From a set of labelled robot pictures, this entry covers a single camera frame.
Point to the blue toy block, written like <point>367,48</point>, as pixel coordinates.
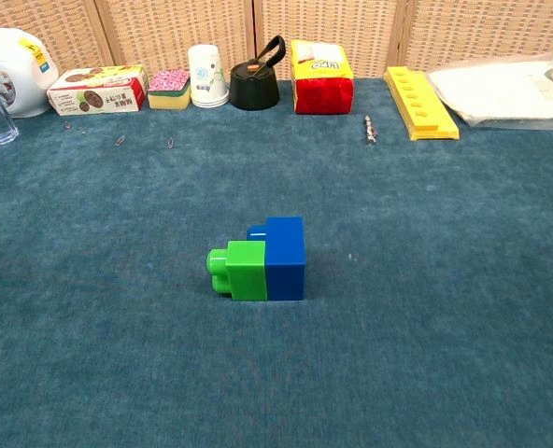
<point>283,261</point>

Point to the green toy block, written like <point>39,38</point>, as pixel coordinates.
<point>245,270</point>

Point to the yellow red snack bag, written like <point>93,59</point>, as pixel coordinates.
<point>322,84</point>

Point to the white paper cup stack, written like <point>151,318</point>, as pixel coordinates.
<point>207,74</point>

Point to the blue table cloth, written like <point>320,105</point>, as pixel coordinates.
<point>117,280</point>

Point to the pink patterned yellow sponge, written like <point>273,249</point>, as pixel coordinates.
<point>169,88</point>

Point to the yellow plastic holed tray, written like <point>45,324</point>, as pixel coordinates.
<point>421,102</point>

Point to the woven folding screen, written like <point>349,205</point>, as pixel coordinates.
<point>174,32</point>

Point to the red white cookie box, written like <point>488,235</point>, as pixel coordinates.
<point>99,91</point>

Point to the clear plastic bag with papers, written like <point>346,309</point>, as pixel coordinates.
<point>491,88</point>

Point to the white plastic canister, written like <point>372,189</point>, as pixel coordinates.
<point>15,60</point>

